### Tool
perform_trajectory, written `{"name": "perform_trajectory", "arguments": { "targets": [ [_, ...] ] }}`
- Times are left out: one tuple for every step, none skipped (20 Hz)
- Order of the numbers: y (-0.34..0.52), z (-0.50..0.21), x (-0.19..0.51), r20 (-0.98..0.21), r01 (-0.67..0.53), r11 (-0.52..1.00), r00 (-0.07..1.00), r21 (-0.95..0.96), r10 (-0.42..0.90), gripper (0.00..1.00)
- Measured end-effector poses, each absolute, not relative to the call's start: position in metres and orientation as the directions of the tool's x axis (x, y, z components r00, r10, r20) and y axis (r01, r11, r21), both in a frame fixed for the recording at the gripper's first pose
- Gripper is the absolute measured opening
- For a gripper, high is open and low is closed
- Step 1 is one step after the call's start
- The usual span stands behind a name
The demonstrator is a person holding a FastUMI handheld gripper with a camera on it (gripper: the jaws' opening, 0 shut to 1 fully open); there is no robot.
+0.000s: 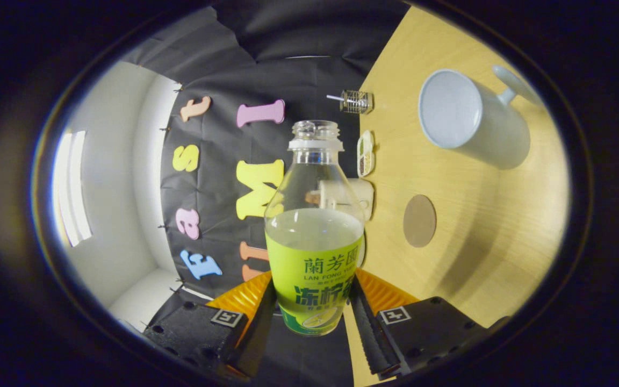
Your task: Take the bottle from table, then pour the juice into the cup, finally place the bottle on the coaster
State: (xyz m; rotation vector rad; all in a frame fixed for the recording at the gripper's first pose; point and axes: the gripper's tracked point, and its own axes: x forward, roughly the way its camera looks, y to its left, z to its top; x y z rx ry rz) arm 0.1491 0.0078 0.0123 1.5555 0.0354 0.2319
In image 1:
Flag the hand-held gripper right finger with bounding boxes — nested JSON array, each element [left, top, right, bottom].
[[348, 268, 512, 377]]

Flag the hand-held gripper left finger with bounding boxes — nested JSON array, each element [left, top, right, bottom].
[[143, 270, 278, 379]]

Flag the green label juice bottle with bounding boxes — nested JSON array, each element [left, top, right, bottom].
[[264, 120, 365, 336]]

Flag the round brown coaster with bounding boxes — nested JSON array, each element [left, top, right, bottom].
[[403, 194, 437, 248]]

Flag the white cup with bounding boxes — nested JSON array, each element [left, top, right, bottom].
[[419, 64, 544, 170]]

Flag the cream toaster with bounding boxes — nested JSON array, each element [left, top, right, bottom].
[[309, 178, 375, 222]]

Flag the wooden table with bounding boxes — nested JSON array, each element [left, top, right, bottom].
[[343, 5, 571, 387]]

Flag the white divided tray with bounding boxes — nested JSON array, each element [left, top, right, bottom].
[[357, 130, 376, 178]]

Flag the ceiling light panel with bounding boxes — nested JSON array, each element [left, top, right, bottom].
[[53, 131, 93, 248]]

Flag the black backdrop cloth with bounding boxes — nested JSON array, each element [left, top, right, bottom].
[[121, 0, 412, 387]]

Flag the wire mesh holder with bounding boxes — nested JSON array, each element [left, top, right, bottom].
[[340, 90, 373, 114]]

